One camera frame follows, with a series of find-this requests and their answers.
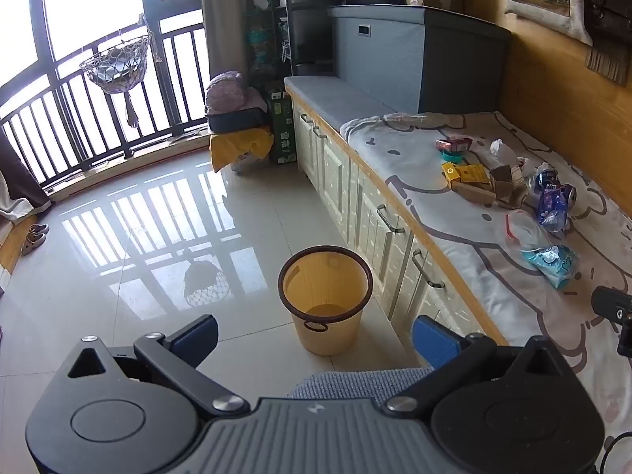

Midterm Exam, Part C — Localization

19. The cluttered dark shelf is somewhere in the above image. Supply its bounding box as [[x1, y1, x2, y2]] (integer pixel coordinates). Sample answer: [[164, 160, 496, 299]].
[[246, 7, 293, 90]]

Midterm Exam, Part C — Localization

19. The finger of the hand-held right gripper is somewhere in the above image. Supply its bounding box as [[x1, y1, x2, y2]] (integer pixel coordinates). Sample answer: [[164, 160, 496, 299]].
[[591, 285, 632, 327]]

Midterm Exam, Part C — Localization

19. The black balcony railing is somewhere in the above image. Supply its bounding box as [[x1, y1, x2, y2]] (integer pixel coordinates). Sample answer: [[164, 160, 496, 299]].
[[0, 22, 211, 191]]

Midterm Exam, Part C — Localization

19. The hanging net basket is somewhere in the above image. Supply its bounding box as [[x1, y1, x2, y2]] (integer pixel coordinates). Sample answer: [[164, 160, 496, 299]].
[[79, 32, 155, 126]]

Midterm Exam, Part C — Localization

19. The torn cardboard piece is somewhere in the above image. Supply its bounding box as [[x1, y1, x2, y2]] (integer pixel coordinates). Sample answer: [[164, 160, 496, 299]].
[[489, 164, 532, 208]]

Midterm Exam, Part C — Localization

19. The pink cloth bundle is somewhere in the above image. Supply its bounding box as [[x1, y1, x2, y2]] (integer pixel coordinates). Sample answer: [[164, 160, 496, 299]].
[[205, 70, 268, 115]]

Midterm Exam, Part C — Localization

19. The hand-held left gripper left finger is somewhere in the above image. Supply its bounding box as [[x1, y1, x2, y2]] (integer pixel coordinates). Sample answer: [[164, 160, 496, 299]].
[[55, 314, 251, 418]]

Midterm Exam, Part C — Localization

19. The green carton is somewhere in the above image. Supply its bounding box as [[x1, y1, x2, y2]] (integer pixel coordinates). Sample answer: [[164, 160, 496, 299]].
[[267, 86, 297, 165]]

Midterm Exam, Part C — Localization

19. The white printed blanket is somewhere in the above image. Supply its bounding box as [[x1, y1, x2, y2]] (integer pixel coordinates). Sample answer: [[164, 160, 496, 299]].
[[340, 111, 632, 474]]

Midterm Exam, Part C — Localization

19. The yellow wastebasket with brown rim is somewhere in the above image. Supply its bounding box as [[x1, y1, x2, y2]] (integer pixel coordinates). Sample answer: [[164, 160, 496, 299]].
[[277, 246, 373, 355]]

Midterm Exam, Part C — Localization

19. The grey woven cloth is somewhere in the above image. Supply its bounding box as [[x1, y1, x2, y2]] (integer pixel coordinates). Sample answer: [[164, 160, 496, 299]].
[[286, 367, 431, 400]]

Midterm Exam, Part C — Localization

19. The yellow cloth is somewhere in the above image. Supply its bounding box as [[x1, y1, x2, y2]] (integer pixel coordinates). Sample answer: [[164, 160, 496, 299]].
[[210, 126, 275, 173]]

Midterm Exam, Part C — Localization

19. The teal packet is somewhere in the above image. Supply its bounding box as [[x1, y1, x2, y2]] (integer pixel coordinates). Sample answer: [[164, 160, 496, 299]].
[[521, 244, 579, 290]]

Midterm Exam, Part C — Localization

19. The black drawer tower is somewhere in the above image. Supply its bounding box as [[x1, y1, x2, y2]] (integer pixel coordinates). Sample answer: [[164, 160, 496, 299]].
[[282, 0, 346, 77]]

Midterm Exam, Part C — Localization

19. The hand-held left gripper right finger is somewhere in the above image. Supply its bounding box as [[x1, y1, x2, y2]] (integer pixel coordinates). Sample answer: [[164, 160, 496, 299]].
[[384, 315, 577, 416]]

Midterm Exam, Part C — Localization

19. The white box under yellow cloth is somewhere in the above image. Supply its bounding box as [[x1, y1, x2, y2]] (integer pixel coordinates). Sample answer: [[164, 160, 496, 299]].
[[231, 150, 270, 175]]

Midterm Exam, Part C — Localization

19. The grey storage box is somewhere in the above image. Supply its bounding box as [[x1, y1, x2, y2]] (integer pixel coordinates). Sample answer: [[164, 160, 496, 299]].
[[328, 5, 513, 115]]

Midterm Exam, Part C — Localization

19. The beige curtain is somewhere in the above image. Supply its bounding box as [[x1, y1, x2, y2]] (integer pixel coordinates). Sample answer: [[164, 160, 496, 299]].
[[199, 0, 250, 90]]

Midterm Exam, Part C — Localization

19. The blue purple snack packet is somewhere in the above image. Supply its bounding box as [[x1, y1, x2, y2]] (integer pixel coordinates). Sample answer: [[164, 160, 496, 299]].
[[537, 188, 574, 234]]

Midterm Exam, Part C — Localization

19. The blue drink can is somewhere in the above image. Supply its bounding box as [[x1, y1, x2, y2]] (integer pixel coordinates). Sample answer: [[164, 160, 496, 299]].
[[555, 184, 578, 218], [532, 168, 560, 196]]

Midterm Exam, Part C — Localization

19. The dark brown fringed hanging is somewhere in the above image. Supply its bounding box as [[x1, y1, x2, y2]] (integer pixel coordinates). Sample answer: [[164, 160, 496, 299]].
[[585, 0, 632, 85]]

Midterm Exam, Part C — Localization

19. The clear plastic bag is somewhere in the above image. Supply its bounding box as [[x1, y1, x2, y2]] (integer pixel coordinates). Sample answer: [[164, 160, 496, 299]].
[[504, 210, 550, 250]]

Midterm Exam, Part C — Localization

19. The dark brown curtain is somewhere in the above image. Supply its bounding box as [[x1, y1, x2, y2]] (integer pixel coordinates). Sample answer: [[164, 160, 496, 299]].
[[0, 123, 53, 220]]

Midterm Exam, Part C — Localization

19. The red box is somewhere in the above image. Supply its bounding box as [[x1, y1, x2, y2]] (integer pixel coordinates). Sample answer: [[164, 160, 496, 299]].
[[435, 137, 473, 154]]

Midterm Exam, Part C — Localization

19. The silver cabinet handle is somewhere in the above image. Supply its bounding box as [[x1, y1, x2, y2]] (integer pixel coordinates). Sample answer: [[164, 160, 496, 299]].
[[412, 249, 446, 288], [377, 204, 406, 233]]

